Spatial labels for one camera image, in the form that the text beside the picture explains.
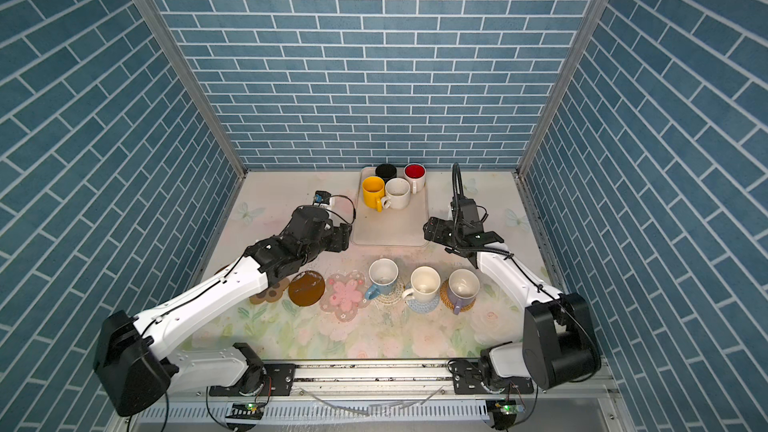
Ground aluminium corner post right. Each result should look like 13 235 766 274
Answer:
517 0 609 177

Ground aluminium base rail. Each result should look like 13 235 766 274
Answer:
107 357 619 409

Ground yellow mug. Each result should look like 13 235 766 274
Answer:
362 176 386 212

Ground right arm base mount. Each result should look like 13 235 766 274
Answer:
446 359 534 395

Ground blue floral mug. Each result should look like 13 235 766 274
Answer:
364 258 399 300

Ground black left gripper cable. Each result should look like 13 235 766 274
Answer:
326 194 358 226

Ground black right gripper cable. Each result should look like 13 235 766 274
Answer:
451 162 466 235

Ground white speckled mug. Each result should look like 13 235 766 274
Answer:
381 178 411 210

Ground tan rattan round coaster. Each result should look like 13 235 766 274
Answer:
440 280 477 315

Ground pink flower silicone coaster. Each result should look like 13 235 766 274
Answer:
319 270 370 322

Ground beige serving tray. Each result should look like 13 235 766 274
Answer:
351 166 429 247

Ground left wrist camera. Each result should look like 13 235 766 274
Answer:
313 190 332 206

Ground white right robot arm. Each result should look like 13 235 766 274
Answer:
424 193 602 391

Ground glossy brown scratched coaster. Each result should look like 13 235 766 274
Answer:
288 270 326 307

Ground white vented strip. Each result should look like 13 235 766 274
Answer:
136 400 489 425

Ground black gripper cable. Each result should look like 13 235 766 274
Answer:
326 194 358 226
451 162 466 235

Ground multicolour woven round coaster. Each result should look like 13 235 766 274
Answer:
373 280 405 307

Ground right circuit board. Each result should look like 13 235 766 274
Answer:
485 400 525 431

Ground white mug red inside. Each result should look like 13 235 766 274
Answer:
404 163 426 194

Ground aluminium corner post left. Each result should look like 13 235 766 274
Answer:
132 0 247 179

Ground purple mug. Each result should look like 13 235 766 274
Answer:
447 269 480 315

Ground blue woven round coaster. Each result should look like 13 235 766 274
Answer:
405 296 440 314

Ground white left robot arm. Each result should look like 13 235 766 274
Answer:
93 205 352 417

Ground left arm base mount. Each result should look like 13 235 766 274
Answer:
208 363 297 397

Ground left circuit board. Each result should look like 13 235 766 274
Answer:
224 403 265 432

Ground brown paw shaped coaster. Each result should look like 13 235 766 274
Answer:
249 278 290 305

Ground black mug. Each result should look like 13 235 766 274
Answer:
375 163 398 183

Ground aluminium corner post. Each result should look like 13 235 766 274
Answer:
517 0 609 177
132 0 247 179

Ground circuit board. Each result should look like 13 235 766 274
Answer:
224 403 265 432
485 400 525 431

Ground plain white mug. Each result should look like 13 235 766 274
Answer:
402 266 442 303

